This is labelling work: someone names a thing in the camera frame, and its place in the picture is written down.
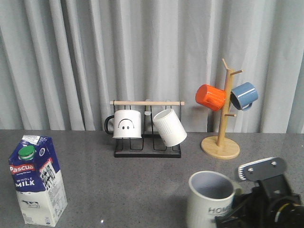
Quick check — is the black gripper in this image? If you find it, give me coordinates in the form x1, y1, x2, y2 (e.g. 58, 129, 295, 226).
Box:
215, 175, 304, 228

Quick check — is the white HOME mug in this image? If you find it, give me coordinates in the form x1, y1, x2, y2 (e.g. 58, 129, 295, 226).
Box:
186, 171, 243, 228

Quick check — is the Pascual whole milk carton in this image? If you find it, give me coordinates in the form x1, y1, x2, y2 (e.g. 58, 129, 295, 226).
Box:
9, 135, 67, 227

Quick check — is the wooden mug tree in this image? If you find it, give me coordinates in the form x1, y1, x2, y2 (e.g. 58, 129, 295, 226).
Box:
200, 58, 243, 160

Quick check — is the blue mug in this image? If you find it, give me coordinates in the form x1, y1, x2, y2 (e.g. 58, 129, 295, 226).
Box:
230, 82, 258, 111

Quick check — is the orange mug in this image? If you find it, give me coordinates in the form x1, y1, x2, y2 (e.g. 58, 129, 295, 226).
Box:
195, 84, 226, 111

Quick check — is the white ribbed mug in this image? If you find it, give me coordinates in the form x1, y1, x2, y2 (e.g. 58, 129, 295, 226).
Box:
152, 109, 187, 147

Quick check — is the white smiley face mug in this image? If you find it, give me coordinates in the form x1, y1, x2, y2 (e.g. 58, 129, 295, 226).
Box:
104, 110, 142, 139

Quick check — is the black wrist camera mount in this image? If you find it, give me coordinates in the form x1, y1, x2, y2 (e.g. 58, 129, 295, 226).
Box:
237, 157, 287, 181

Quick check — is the black wire mug rack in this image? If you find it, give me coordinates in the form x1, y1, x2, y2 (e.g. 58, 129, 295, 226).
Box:
108, 100, 185, 158

